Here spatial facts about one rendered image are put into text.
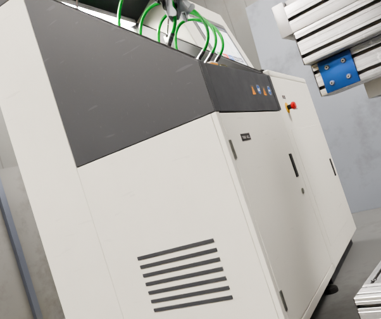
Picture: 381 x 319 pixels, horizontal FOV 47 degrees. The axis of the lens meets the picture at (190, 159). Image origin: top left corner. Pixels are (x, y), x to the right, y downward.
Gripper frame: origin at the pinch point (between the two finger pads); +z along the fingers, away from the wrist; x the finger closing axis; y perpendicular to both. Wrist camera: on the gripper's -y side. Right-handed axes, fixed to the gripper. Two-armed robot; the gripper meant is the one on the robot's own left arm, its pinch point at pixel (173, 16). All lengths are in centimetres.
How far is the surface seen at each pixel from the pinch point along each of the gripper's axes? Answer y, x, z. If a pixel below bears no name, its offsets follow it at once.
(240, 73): 23.8, 9.8, 17.8
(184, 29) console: -35, 30, 26
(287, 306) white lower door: 83, -29, 56
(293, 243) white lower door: 67, -7, 60
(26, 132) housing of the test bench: -22, -58, 33
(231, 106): 37.5, -7.4, 16.8
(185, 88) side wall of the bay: 31.3, -20.9, 7.0
